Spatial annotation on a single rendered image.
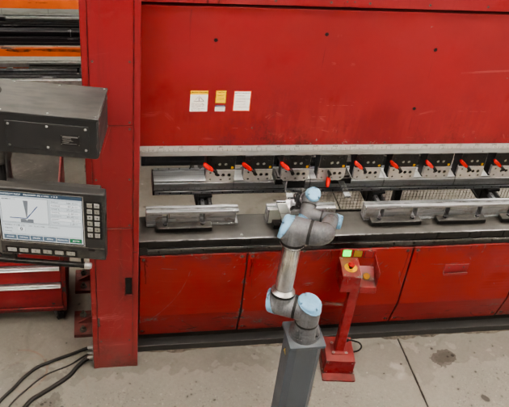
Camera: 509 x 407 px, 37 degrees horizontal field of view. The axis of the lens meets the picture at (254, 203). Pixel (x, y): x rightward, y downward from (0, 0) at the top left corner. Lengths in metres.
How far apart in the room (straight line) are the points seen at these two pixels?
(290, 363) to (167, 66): 1.55
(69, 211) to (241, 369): 1.79
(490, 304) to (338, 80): 1.97
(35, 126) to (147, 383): 1.96
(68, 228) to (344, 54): 1.52
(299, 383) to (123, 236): 1.15
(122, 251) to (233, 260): 0.64
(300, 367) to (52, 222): 1.41
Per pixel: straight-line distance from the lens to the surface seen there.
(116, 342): 4.43
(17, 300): 4.70
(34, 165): 4.42
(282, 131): 3.85
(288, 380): 3.91
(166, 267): 4.17
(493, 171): 4.44
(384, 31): 3.72
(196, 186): 4.32
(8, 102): 3.10
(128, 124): 3.49
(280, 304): 3.61
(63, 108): 3.05
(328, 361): 4.58
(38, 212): 3.27
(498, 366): 5.06
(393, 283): 4.61
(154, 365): 4.59
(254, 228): 4.16
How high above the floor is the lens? 3.51
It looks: 37 degrees down
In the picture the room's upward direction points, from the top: 7 degrees clockwise
